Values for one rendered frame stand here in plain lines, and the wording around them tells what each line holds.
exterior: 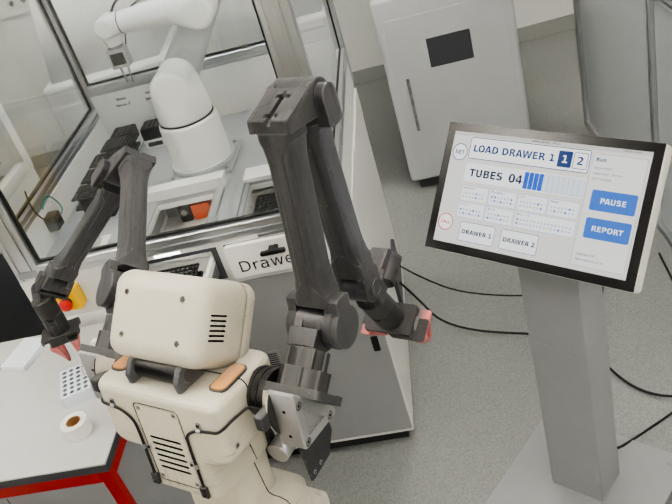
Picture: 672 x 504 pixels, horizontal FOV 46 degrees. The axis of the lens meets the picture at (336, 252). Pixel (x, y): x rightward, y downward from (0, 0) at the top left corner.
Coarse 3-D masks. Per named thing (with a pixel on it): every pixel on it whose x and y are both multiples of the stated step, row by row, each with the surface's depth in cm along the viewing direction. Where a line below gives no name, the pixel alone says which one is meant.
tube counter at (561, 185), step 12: (516, 180) 180; (528, 180) 178; (540, 180) 177; (552, 180) 175; (564, 180) 173; (576, 180) 171; (540, 192) 176; (552, 192) 175; (564, 192) 173; (576, 192) 171
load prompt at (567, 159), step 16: (480, 144) 187; (496, 144) 184; (512, 144) 182; (528, 144) 179; (496, 160) 184; (512, 160) 181; (528, 160) 179; (544, 160) 176; (560, 160) 174; (576, 160) 172
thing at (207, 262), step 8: (200, 256) 232; (208, 256) 231; (160, 264) 234; (168, 264) 233; (176, 264) 233; (184, 264) 233; (200, 264) 232; (208, 264) 227; (216, 264) 230; (208, 272) 223; (216, 272) 229
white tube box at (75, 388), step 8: (72, 368) 219; (80, 368) 218; (64, 376) 218; (72, 376) 216; (80, 376) 215; (64, 384) 214; (72, 384) 213; (80, 384) 214; (88, 384) 212; (64, 392) 211; (72, 392) 212; (80, 392) 210; (88, 392) 211; (64, 400) 210; (72, 400) 210; (80, 400) 211
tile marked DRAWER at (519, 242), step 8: (504, 232) 181; (512, 232) 180; (520, 232) 179; (504, 240) 181; (512, 240) 180; (520, 240) 179; (528, 240) 177; (536, 240) 176; (504, 248) 181; (512, 248) 180; (520, 248) 178; (528, 248) 177; (536, 248) 176
